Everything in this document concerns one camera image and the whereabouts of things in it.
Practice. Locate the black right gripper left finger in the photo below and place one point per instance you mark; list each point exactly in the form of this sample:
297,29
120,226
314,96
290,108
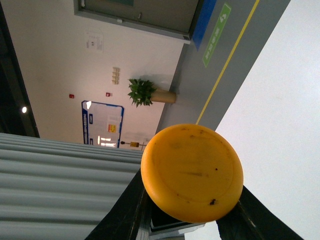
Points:
129,218

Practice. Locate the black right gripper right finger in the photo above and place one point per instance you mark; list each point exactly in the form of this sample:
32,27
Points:
251,220

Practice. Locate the yellow push button switch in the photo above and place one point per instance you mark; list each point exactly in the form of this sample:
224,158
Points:
192,173

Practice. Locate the yellow sign on stand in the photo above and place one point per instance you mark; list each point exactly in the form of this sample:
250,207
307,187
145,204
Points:
133,144

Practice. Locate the grey curtain left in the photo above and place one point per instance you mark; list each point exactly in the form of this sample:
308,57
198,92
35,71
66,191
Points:
53,190

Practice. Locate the blue framed notice board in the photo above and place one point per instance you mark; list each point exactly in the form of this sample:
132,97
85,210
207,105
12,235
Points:
102,123

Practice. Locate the potted plant gold pot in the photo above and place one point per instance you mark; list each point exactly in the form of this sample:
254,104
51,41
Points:
145,93

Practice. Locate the grey door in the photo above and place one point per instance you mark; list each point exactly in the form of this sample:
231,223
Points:
171,18

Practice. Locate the green floor sign sticker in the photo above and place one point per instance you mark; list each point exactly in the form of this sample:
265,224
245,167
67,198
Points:
216,33

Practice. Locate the blue floor mat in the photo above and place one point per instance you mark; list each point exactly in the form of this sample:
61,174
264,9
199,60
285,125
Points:
204,17

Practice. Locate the row of wall switches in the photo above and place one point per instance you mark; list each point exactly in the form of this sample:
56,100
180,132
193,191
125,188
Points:
115,75

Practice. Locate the white paper wall notice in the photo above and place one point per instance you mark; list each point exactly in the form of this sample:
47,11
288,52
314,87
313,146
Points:
94,41

